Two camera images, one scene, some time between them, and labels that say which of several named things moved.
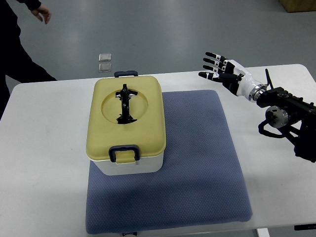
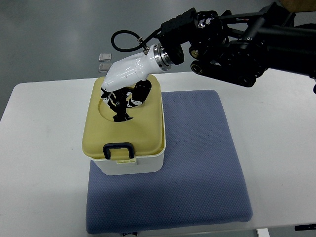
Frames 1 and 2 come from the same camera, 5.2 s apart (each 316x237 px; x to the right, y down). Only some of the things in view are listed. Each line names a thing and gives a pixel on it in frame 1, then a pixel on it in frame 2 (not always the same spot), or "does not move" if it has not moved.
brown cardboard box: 298,6 does not move
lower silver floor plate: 104,67 does not move
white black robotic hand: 234,76 → 126,83
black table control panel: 305,227 does not move
